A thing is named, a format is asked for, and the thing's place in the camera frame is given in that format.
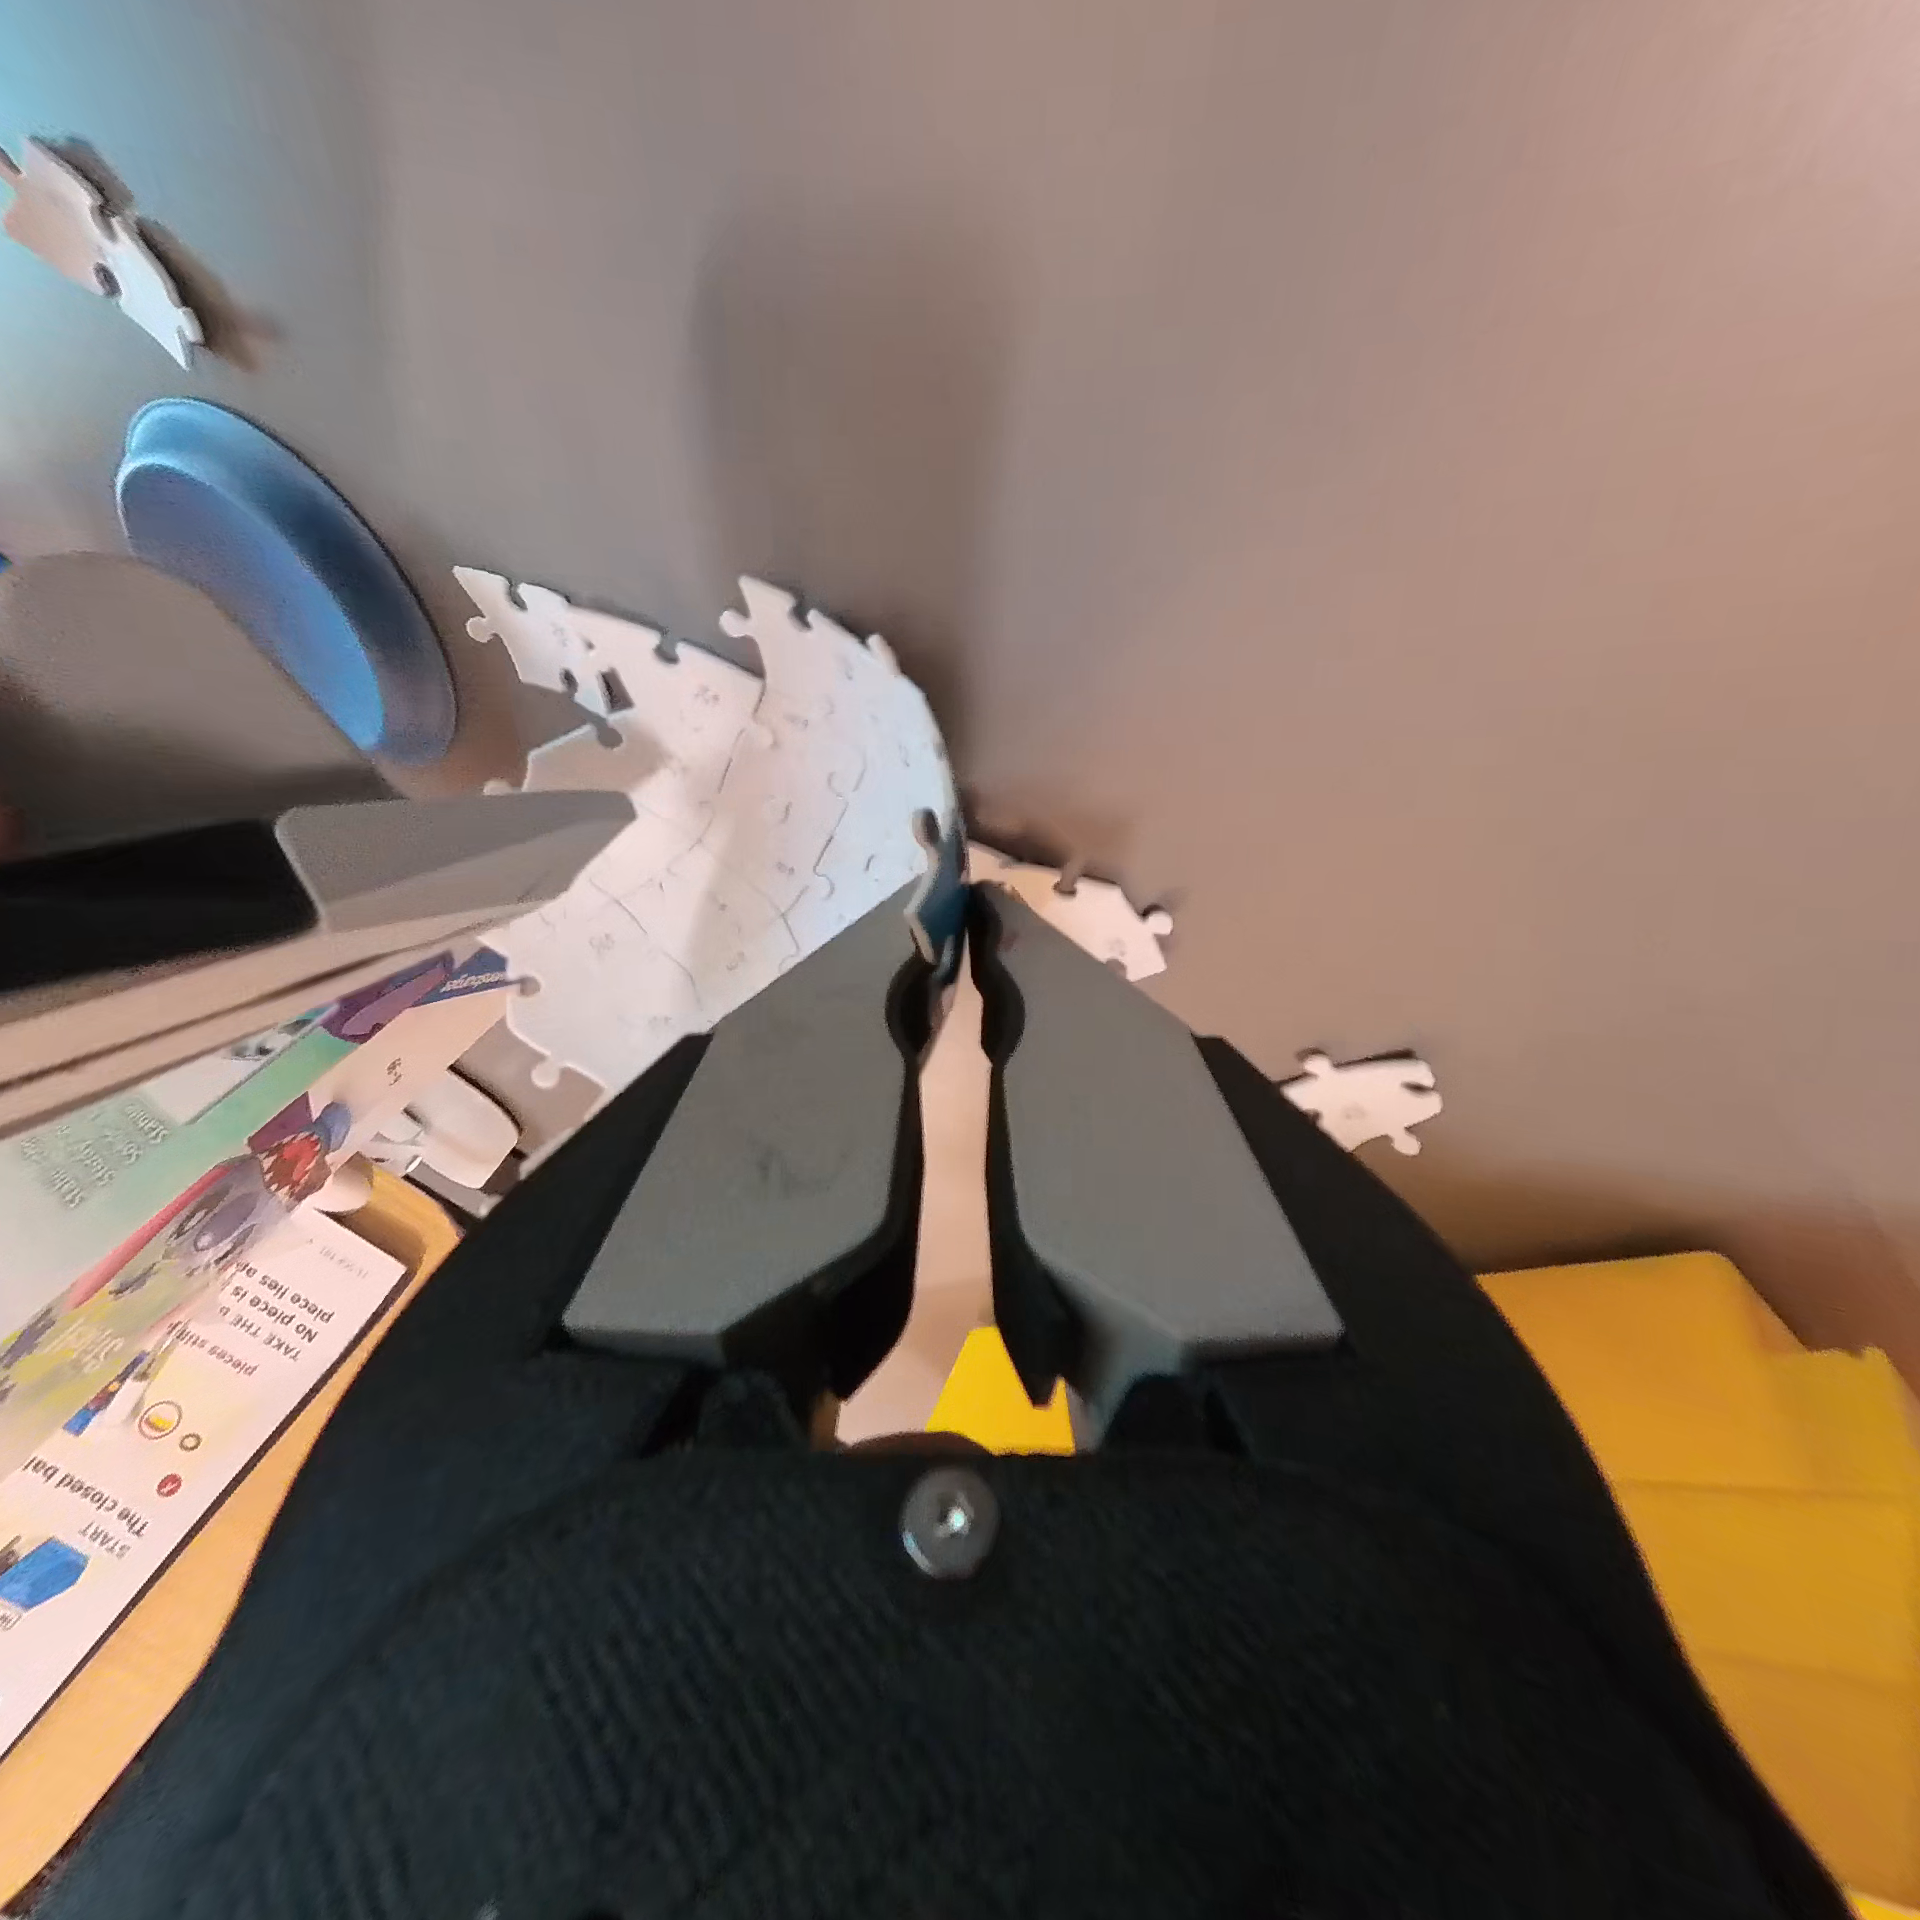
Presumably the printed cardboard puzzle box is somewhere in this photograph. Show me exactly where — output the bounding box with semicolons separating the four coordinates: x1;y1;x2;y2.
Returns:
0;948;519;1479

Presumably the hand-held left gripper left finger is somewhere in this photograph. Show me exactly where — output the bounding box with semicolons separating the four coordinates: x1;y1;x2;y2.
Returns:
561;895;945;1402

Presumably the blue round plastic dish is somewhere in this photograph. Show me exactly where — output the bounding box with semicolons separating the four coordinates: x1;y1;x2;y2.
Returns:
114;394;460;769

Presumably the white puzzle piece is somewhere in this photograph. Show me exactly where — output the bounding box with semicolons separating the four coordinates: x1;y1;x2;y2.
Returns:
1281;1046;1446;1161
0;134;212;373
967;838;1180;987

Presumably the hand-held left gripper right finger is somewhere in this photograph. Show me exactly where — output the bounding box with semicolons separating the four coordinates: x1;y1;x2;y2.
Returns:
967;883;1346;1420

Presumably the yellow plastic bin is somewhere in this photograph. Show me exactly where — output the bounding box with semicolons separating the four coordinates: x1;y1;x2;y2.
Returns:
930;1247;1920;1920

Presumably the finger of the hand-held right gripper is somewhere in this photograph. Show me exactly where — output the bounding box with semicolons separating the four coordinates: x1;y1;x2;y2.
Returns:
0;791;640;998
0;907;519;1134

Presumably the partly built white puzzle ball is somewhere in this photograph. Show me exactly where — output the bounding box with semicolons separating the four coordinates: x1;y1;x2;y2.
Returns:
451;566;977;1103

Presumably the white instruction leaflet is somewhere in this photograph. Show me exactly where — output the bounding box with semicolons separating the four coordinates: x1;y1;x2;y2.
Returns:
0;1199;416;1761

